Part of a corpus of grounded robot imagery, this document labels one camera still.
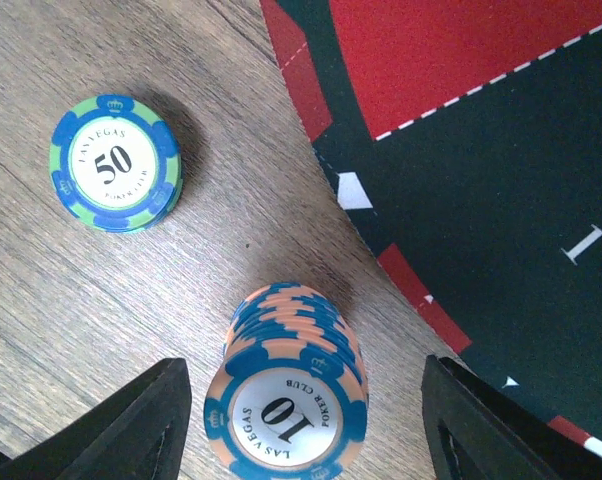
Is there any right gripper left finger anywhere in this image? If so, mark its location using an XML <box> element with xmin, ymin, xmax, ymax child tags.
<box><xmin>0</xmin><ymin>358</ymin><xmax>191</xmax><ymax>479</ymax></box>

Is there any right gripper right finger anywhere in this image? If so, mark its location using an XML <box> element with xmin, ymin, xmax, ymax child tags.
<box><xmin>421</xmin><ymin>355</ymin><xmax>602</xmax><ymax>479</ymax></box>

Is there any green blue chip stack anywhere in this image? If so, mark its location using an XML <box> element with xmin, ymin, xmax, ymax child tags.
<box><xmin>49</xmin><ymin>94</ymin><xmax>183</xmax><ymax>233</ymax></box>

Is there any round red black poker mat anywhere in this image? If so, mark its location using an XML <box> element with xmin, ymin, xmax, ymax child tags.
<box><xmin>261</xmin><ymin>1</ymin><xmax>602</xmax><ymax>457</ymax></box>

